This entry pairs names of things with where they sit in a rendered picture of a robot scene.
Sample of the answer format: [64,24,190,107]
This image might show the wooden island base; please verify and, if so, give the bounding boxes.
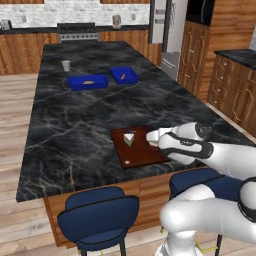
[42,168,204,250]

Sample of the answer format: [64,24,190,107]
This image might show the silver toaster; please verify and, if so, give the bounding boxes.
[0,19,13,32]

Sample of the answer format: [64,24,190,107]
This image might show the square blue tray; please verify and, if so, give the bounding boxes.
[109,65,140,86]

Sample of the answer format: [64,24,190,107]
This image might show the wooden cupboards with black worktop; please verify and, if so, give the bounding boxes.
[206,48,256,135]

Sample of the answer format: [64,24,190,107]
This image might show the dark brown wooden tray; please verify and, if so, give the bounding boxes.
[110,125,172,170]

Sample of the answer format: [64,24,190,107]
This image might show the wooden wall cupboard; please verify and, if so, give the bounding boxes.
[99,0,151,5]
[0,0,45,5]

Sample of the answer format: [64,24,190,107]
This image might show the tall wooden cupboard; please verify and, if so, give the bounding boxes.
[177,0,256,103]

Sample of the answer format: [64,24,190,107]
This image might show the black microwave oven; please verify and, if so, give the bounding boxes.
[185,0,216,27]

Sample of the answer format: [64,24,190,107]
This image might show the silver kettle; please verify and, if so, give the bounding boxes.
[112,13,123,30]

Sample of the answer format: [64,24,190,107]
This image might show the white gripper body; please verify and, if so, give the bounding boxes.
[145,128,162,148]

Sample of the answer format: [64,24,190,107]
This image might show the long blue tray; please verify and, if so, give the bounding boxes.
[66,73,110,92]

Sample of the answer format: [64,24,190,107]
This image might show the steel stove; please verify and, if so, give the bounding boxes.
[56,22,101,42]

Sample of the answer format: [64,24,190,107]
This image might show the white fridge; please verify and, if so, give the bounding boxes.
[148,0,190,81]

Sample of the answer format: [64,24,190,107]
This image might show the blue bar stool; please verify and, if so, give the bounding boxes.
[56,186,141,256]
[168,167,245,256]

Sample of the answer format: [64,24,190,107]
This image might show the wooden base cupboards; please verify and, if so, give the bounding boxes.
[99,29,163,67]
[0,31,60,76]

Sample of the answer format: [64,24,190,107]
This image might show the clear glass cup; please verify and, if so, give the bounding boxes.
[61,59,72,73]

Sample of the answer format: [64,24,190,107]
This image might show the white cake slice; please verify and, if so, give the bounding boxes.
[123,130,137,148]

